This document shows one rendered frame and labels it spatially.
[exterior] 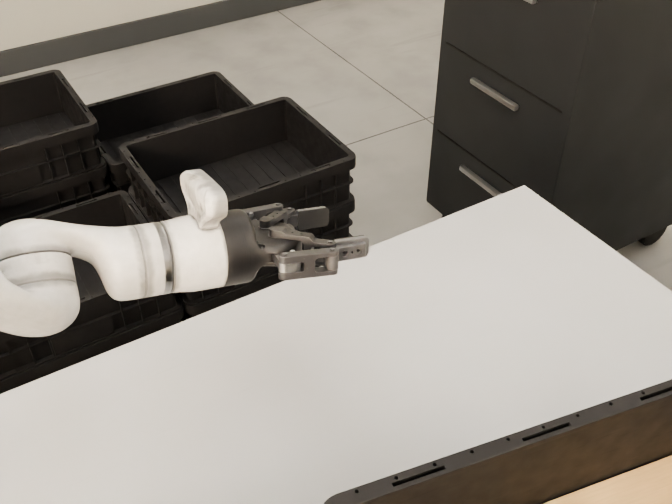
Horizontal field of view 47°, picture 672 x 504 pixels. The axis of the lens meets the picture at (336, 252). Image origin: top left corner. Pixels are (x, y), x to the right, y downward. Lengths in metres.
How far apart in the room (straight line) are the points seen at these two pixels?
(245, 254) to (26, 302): 0.20
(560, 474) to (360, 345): 0.39
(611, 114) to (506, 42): 0.28
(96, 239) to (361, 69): 2.56
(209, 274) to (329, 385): 0.29
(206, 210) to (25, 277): 0.16
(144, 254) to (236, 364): 0.32
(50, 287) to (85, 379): 0.34
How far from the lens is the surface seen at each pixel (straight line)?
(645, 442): 0.77
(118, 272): 0.73
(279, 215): 0.82
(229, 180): 1.70
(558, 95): 1.75
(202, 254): 0.74
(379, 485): 0.62
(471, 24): 1.92
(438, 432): 0.94
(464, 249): 1.18
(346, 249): 0.77
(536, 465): 0.69
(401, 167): 2.61
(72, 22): 3.42
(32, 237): 0.72
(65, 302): 0.72
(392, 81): 3.13
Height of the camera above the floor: 1.45
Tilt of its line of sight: 40 degrees down
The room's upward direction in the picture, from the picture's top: straight up
